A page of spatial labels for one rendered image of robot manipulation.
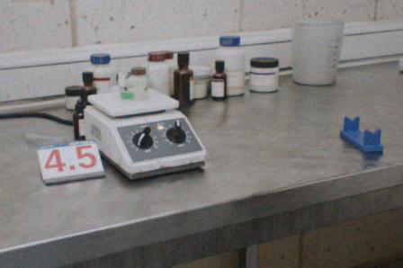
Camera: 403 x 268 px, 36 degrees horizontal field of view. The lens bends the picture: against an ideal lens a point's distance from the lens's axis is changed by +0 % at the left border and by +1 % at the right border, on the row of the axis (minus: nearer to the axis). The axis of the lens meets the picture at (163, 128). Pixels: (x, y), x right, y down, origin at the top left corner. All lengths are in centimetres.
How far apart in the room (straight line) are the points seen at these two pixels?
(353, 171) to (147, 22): 69
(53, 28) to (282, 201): 71
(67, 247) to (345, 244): 140
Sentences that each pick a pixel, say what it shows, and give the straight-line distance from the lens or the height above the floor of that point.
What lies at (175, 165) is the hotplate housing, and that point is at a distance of 91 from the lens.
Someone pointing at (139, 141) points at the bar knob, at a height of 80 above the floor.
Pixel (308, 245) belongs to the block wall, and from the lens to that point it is 194.
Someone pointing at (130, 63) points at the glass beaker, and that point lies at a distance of 97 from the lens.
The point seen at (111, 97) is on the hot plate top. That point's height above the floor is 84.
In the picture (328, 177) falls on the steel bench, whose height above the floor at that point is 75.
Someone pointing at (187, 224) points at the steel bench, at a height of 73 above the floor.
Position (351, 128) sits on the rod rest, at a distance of 112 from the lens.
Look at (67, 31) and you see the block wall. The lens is 140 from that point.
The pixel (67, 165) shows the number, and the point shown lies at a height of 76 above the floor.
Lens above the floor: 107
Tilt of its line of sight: 16 degrees down
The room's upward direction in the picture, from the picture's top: 1 degrees counter-clockwise
